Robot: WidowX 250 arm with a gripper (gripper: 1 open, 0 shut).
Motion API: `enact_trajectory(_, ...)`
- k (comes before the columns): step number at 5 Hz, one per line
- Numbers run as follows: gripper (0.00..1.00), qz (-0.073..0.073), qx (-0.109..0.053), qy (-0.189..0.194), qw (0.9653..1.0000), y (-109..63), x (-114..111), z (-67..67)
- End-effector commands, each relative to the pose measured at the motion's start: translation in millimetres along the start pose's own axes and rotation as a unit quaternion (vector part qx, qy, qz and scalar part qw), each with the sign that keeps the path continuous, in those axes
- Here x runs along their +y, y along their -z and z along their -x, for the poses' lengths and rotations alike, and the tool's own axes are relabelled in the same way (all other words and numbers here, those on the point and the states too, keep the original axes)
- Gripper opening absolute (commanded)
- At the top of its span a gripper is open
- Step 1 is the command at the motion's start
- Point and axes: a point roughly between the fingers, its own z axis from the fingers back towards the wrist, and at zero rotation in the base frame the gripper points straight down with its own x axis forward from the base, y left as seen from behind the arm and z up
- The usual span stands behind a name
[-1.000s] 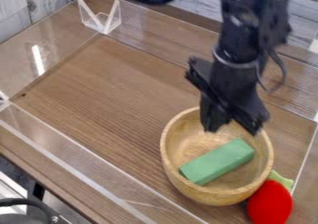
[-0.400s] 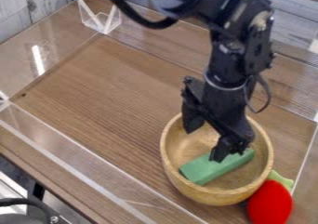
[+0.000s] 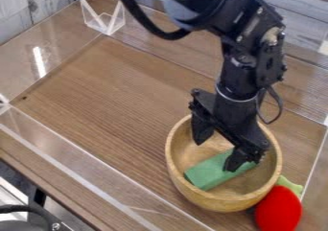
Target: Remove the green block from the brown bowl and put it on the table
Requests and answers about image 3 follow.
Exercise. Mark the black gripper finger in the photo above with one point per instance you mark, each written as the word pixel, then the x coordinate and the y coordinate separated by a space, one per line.
pixel 239 156
pixel 202 128

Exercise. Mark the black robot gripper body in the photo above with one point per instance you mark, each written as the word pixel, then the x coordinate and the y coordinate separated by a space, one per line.
pixel 233 118

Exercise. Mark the green rectangular block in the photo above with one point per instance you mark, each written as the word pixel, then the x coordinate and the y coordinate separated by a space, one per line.
pixel 207 174

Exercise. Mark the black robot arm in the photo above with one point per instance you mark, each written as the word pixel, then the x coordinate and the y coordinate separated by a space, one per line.
pixel 250 29

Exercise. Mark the brown wooden bowl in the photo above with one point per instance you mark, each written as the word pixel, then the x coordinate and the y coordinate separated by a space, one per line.
pixel 243 190

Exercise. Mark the red plush strawberry toy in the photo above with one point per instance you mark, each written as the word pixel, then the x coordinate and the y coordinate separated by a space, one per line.
pixel 278 211

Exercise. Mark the clear acrylic tray wall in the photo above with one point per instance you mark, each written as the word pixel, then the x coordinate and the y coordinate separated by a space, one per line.
pixel 99 194

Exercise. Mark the clear acrylic corner bracket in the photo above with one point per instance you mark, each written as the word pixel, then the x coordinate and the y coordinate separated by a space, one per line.
pixel 104 23

